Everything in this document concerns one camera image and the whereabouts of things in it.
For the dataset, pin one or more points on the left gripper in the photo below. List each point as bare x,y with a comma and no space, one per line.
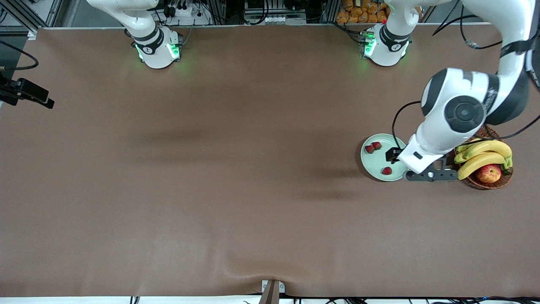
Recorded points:
395,154

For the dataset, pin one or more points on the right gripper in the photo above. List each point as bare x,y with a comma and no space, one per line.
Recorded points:
28,91

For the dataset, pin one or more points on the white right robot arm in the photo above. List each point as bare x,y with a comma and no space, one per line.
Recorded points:
156,50

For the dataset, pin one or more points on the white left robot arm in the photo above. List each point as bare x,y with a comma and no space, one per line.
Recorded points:
460,112

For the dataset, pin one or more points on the light green plate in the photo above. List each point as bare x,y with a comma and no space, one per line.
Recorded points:
375,164

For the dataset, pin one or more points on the small greenish yellow banana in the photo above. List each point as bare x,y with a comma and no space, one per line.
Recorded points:
466,147

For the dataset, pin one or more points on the brown wicker basket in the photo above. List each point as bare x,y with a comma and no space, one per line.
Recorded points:
481,185

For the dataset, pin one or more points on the red yellow apple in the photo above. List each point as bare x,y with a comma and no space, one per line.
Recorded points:
488,174

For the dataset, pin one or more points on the pile of orange buns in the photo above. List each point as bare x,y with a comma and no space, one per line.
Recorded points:
358,12

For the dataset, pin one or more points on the brown table cloth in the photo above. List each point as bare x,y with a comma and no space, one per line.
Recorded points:
253,232

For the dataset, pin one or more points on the white power strip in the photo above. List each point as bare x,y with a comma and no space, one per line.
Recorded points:
198,19

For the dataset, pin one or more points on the white connector strip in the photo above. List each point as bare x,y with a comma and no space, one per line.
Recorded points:
274,20

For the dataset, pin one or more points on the aluminium frame profile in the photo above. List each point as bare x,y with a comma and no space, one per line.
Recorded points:
25,17

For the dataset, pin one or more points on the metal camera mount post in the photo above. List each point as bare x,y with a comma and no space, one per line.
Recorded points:
272,293

